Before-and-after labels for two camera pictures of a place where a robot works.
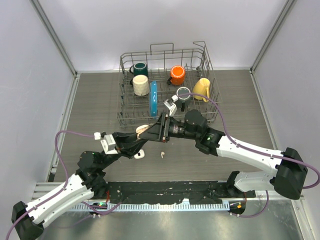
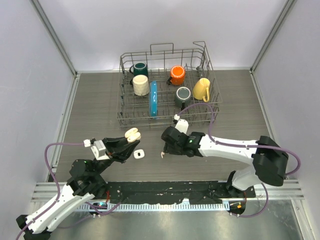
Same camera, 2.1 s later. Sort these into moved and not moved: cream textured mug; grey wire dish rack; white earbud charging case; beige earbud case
Moved: beige earbud case
Not moved: white earbud charging case; cream textured mug; grey wire dish rack
